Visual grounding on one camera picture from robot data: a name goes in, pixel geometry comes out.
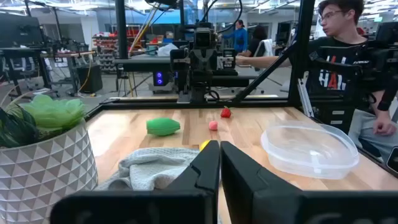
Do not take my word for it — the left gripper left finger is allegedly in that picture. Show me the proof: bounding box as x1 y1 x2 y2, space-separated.
166 140 221 192

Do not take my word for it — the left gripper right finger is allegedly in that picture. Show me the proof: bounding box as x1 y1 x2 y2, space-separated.
220 141 302 200

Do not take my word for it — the green ribbed toy vegetable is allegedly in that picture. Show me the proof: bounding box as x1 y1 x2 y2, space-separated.
146 117 181 137

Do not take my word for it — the clear plastic tupperware container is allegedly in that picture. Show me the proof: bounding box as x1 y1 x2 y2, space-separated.
260 119 360 180

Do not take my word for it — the person in blue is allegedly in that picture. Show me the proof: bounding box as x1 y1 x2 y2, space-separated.
222 19 249 54

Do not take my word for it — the computer with blue lights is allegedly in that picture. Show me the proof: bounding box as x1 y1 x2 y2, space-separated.
152 70 165 87

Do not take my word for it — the grey waffle cloth towel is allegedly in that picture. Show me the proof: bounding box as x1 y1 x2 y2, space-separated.
95 147 201 191

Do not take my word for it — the person in black seated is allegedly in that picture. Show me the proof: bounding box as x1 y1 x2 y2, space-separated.
238 25 274 58

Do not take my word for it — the red parts shelving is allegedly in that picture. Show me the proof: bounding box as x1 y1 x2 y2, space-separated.
93 32 119 74

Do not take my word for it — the black bin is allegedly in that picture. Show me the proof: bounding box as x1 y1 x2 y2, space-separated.
76 63 103 93

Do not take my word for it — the person in black printed shirt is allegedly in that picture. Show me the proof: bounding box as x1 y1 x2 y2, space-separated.
235 0 398 162

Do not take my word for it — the white geometric planter pot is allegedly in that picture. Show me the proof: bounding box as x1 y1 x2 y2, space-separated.
0 119 99 224

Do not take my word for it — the green artificial plant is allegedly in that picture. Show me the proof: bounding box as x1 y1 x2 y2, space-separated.
0 94 87 149

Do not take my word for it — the black monitor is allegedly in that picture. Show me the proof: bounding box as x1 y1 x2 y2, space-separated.
0 14 41 49

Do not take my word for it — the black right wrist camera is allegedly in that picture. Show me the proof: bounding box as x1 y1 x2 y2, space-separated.
194 27 216 50

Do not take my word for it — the black table edge rail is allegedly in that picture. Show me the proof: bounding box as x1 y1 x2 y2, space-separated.
85 98 299 121

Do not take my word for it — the black diagonal frame brace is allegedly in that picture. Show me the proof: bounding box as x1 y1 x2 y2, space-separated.
233 43 296 103

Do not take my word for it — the black frame post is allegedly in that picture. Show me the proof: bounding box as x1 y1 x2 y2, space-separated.
114 0 129 60
288 0 315 106

